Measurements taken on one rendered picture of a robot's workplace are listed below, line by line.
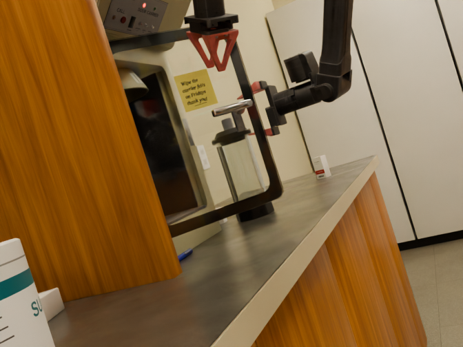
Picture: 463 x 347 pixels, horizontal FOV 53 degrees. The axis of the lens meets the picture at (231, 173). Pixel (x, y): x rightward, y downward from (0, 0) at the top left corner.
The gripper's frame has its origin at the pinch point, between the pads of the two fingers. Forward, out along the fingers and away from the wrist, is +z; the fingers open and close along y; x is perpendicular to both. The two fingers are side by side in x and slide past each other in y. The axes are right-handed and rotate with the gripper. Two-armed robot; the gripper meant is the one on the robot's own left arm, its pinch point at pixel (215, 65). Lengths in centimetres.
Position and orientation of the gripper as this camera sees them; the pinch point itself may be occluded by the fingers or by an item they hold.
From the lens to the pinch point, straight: 92.4
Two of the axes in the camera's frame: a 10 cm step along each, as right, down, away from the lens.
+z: 1.0, 9.0, 4.3
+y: 5.0, 3.3, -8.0
